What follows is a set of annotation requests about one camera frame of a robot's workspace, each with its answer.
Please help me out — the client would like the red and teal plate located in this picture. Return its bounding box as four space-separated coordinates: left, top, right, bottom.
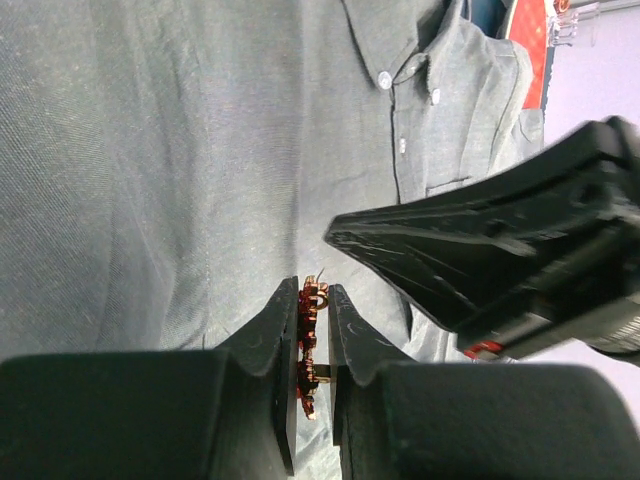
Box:
502 0 555 109

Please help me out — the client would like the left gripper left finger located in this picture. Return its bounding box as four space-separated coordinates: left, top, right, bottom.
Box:
1 277 299 479

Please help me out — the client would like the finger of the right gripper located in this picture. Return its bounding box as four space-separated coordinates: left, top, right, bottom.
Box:
325 117 621 330

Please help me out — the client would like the blue patterned placemat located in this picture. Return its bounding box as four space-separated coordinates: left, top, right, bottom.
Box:
459 0 556 116

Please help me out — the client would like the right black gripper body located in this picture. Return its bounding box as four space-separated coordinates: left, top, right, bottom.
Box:
457 119 639 358

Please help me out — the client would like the grey button shirt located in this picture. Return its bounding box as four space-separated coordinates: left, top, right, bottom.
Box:
0 0 546 480

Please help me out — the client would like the orange flower brooch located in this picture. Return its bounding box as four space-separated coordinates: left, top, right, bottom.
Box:
296 270 329 421

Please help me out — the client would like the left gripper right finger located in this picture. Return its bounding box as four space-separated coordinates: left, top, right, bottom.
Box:
329 285 634 479

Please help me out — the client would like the clear drinking glass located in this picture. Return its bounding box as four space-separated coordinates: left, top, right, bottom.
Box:
547 1 601 48

